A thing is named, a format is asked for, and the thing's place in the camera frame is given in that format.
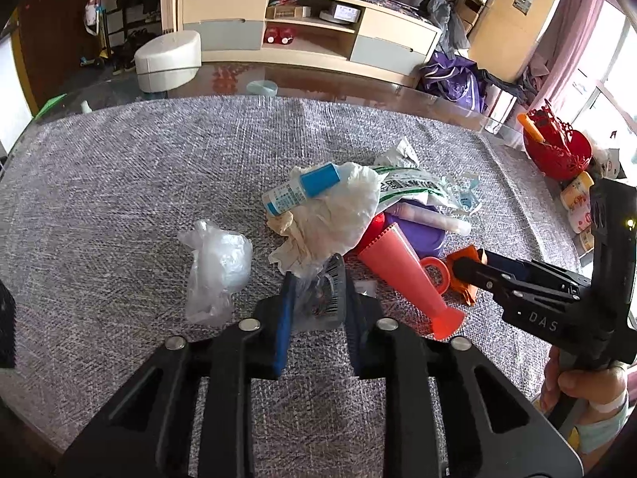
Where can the clear plastic bag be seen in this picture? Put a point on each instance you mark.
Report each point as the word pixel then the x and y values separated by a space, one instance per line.
pixel 219 264

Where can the person's right hand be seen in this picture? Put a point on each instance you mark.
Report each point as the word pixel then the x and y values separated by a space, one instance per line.
pixel 577 383

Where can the person's right forearm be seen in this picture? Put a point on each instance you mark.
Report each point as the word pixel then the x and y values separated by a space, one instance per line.
pixel 602 428

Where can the light blue round container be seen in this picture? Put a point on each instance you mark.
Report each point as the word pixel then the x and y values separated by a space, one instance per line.
pixel 262 87

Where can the white round stool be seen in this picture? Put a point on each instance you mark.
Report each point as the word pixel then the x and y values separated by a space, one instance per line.
pixel 166 59

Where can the white tissue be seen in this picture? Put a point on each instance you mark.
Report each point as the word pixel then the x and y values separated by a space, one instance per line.
pixel 338 219

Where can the orange wrapper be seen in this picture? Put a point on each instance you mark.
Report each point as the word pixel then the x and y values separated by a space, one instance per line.
pixel 465 296

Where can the yellow capped bottle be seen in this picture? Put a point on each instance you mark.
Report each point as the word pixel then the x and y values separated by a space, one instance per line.
pixel 581 221
pixel 577 193

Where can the orange stick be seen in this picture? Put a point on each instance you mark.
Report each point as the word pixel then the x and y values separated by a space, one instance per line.
pixel 530 127

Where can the blue capped white bottle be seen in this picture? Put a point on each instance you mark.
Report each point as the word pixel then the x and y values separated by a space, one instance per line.
pixel 298 191

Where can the coral plastic cone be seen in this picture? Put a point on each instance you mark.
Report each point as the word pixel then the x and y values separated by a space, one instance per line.
pixel 398 269

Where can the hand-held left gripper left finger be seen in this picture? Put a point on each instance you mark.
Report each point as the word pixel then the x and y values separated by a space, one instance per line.
pixel 283 321

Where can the pale pink paper tube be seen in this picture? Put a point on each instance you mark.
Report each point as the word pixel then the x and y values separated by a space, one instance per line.
pixel 433 219

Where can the purple bag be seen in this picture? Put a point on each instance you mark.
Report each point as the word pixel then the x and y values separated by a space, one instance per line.
pixel 453 82

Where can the blue white torn wrapper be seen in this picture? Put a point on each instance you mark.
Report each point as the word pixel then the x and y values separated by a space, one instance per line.
pixel 465 198

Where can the red lattice basket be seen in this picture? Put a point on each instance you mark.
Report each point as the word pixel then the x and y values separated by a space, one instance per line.
pixel 562 155

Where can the purple plastic lid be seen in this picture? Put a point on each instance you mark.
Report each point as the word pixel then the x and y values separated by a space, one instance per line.
pixel 423 245

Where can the light wooden media cabinet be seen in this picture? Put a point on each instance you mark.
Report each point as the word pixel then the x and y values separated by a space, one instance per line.
pixel 224 5

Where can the red bottles pack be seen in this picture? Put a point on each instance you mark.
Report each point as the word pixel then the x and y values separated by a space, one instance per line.
pixel 279 36

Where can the green printed plastic wrapper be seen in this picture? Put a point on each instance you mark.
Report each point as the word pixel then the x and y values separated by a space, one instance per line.
pixel 413 184

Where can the light wooden wardrobe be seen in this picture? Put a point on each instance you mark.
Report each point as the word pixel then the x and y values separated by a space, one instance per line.
pixel 517 15

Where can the flat cardboard box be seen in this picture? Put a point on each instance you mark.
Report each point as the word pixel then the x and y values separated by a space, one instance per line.
pixel 287 12

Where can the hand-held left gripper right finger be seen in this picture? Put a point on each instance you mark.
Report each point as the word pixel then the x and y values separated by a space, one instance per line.
pixel 354 321

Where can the pink curtain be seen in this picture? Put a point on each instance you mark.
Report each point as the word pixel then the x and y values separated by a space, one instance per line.
pixel 572 25

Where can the grey cloth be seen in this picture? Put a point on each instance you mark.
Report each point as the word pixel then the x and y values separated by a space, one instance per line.
pixel 445 25

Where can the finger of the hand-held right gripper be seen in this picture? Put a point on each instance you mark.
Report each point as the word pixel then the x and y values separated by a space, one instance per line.
pixel 547 271
pixel 477 274

